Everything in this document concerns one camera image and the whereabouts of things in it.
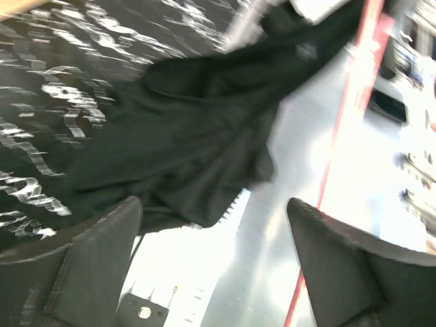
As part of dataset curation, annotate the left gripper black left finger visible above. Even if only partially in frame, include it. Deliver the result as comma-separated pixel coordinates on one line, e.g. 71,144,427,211
1,197,142,326

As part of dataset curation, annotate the black marble pattern mat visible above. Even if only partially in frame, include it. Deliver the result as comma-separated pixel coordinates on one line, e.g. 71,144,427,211
0,0,266,253

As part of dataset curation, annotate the pink hanger black garment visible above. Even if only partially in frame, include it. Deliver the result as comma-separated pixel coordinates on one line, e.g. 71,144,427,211
282,0,392,327

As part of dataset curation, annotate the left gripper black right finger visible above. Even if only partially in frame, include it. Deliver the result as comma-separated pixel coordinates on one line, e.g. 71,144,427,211
287,198,435,327

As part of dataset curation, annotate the aluminium mounting rail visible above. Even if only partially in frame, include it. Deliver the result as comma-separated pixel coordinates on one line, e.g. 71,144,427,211
123,50,430,326

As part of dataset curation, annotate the wooden clothes rack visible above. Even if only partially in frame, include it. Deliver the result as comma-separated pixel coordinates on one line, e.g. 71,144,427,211
0,0,47,20

